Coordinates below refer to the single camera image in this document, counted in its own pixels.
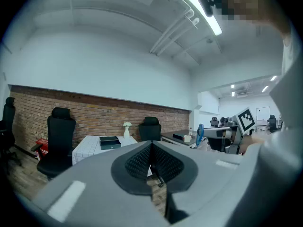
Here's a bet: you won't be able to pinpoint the person's head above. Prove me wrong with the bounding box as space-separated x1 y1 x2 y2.
214 0 292 36

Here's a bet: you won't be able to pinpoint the white ceiling pipes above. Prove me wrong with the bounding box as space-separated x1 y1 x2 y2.
149 8 200 56

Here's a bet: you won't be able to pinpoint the dark flat box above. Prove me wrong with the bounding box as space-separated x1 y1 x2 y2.
172 131 190 141

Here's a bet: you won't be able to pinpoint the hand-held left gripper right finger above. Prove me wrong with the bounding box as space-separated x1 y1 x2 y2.
151 140 248 227

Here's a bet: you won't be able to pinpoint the person's right forearm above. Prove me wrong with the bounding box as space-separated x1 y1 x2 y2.
240 135 265 155

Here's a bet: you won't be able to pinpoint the red box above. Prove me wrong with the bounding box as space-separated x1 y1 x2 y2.
35 138 49 161

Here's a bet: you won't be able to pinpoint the dark box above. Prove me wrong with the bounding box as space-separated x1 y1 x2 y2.
172 131 190 141
99 136 122 150

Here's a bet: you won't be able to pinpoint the black head-worn camera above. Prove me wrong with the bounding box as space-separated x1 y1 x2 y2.
197 0 217 18

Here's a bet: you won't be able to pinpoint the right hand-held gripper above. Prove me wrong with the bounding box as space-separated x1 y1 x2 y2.
203 106 258 155

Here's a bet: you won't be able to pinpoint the long ceiling light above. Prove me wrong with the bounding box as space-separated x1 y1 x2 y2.
179 0 223 36

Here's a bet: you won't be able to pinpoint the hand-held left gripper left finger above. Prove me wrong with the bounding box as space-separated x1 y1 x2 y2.
32 140 171 227

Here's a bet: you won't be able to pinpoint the person's white shirt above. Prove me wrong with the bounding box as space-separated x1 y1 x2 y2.
246 27 303 227

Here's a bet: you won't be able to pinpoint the whiteboard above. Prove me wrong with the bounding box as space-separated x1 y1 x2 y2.
256 106 271 121

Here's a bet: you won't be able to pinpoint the table with white grid cloth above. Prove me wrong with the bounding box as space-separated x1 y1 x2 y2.
72 135 138 166

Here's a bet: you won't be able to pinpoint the dark desk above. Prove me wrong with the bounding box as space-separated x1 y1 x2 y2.
160 131 202 149

